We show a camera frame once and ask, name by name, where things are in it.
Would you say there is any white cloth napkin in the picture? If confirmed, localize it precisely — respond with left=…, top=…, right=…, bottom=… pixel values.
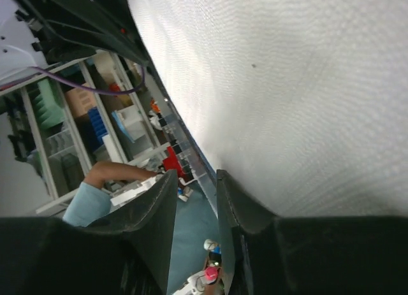
left=127, top=0, right=407, bottom=216

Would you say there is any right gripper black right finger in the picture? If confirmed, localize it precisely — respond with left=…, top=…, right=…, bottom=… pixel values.
left=216, top=170, right=407, bottom=294

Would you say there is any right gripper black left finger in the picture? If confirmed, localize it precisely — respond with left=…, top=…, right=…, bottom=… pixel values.
left=1, top=171, right=178, bottom=294

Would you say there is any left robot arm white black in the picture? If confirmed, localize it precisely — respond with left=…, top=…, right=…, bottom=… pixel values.
left=1, top=0, right=149, bottom=85

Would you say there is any metal storage shelving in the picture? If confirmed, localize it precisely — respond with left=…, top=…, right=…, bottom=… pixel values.
left=1, top=52, right=168, bottom=217

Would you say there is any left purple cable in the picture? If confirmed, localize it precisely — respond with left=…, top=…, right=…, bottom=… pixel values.
left=31, top=64, right=147, bottom=96

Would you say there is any person in light blue shirt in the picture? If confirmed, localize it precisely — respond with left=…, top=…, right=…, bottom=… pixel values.
left=62, top=160, right=160, bottom=228

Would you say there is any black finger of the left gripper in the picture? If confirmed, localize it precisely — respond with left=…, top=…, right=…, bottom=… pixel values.
left=12, top=0, right=149, bottom=66

